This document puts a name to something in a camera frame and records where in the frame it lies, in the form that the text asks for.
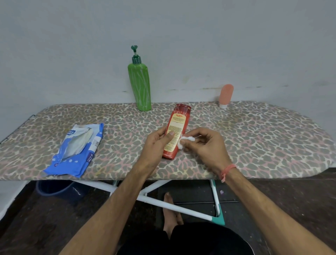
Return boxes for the person's black shorts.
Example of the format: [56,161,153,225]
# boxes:
[117,222,255,255]

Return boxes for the person's foot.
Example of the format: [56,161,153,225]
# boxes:
[163,192,184,239]

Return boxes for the green pump bottle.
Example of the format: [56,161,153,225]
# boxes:
[128,45,152,112]

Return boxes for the red bottle with yellow label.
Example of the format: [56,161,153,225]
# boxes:
[162,104,192,160]

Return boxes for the red thread wristband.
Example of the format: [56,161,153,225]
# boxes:
[220,164,237,183]

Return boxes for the person's left hand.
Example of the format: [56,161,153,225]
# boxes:
[138,127,175,173]

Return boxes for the leopard print ironing board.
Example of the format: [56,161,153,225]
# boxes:
[0,101,336,181]

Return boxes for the person's right forearm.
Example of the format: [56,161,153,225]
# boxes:
[224,168,336,255]

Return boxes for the pink squeeze tube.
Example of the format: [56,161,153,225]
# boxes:
[219,84,234,109]

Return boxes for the blue and white plastic packet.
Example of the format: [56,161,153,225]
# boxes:
[43,123,104,178]

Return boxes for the white ironing board legs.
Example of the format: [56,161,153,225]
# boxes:
[72,179,226,226]

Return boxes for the person's right hand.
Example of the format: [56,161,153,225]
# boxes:
[180,127,233,176]

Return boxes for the white cotton ball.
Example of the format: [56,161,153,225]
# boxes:
[178,135,196,150]

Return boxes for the blue bucket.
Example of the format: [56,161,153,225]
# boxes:
[36,180,91,204]

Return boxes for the person's left forearm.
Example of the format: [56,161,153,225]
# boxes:
[59,162,158,255]

